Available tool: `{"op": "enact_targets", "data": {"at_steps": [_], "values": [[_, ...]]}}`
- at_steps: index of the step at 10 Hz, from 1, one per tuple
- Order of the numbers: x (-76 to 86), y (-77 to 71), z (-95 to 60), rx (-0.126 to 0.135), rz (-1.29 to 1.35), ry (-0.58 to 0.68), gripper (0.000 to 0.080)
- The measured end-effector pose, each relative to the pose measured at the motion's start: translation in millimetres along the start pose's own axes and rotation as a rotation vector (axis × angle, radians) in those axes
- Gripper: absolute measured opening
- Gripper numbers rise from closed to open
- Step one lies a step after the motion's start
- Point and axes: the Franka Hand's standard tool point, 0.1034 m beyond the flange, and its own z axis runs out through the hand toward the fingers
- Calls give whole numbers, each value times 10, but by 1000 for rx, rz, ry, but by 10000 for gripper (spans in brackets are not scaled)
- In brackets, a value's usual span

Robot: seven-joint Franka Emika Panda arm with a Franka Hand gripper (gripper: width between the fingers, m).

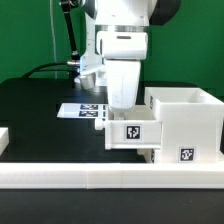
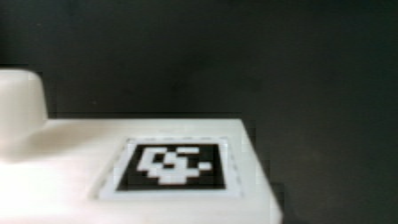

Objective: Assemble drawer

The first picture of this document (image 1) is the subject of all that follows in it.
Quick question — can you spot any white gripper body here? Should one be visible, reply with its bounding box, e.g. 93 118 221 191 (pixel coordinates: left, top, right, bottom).
105 60 141 112

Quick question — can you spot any white drawer box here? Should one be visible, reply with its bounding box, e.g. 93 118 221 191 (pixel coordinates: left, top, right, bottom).
137 149 155 163
95 105 162 150

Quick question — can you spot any white front drawer box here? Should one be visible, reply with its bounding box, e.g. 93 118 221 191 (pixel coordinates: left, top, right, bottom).
137 149 155 163

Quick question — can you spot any white drawer cabinet frame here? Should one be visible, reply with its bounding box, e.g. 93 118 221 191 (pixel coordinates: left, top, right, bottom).
144 87 224 163

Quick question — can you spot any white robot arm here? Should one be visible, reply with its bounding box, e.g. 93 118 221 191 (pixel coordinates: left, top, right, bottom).
79 0 181 114

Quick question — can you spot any marker tag sheet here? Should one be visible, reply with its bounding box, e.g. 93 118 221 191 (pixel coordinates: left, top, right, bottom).
57 103 106 119

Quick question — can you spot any black cable bundle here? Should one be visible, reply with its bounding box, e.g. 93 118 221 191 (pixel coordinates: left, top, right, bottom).
21 61 81 80

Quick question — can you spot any grey thin cable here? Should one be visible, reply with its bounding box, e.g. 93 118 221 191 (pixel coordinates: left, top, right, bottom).
49 0 58 80

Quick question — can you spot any white left rail fence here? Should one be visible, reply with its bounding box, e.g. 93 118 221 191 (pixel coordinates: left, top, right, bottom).
0 127 9 155

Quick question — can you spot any white rail fence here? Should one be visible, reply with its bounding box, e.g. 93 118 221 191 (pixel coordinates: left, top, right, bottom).
0 127 9 155
0 163 224 189

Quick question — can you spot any white front rail fence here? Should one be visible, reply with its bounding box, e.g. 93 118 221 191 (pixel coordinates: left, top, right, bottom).
0 163 224 189

